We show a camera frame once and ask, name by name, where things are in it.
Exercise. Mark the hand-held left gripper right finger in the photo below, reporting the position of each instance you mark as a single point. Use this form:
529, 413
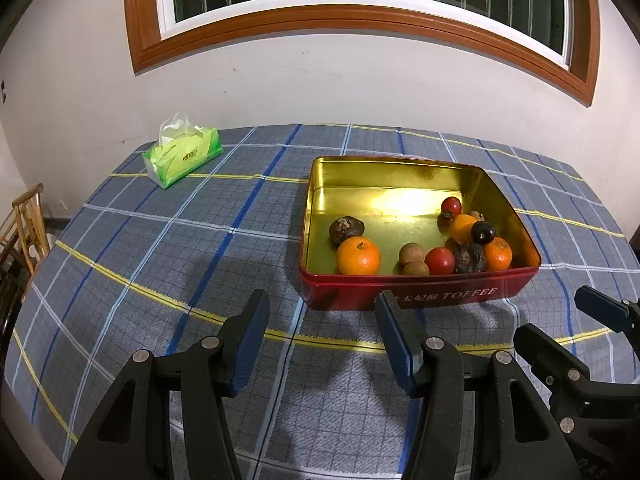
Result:
397, 345

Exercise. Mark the green tissue pack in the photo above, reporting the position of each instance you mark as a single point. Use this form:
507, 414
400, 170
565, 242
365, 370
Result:
182, 160

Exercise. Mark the red and gold tin box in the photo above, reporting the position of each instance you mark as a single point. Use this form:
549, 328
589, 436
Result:
350, 295

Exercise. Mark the light wooden chair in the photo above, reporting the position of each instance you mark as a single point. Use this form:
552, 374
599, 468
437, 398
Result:
22, 220

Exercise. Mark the wrinkled dark passion fruit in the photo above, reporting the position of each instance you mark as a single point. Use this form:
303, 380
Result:
469, 259

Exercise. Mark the dark brown water chestnut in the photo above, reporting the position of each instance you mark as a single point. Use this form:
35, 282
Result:
346, 230

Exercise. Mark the smooth red tomato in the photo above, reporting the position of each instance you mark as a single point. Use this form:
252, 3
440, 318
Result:
440, 260

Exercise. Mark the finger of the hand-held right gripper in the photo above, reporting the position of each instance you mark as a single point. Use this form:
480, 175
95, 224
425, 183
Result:
602, 305
547, 355

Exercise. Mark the wall outlet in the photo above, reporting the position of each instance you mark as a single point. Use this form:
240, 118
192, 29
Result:
3, 91

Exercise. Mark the red tomato with green calyx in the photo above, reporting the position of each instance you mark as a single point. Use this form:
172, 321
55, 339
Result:
452, 205

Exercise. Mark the blue plaid tablecloth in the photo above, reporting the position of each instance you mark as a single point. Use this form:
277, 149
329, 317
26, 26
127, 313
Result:
150, 260

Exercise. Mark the dark purple plum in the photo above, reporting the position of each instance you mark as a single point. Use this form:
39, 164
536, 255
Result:
483, 233

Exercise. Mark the dark wooden furniture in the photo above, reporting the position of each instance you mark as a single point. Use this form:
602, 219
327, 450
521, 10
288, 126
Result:
636, 242

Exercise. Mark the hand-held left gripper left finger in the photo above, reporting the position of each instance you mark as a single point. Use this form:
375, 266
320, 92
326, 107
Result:
250, 345

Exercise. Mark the orange mandarin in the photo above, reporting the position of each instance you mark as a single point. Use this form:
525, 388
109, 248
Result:
461, 228
500, 255
358, 256

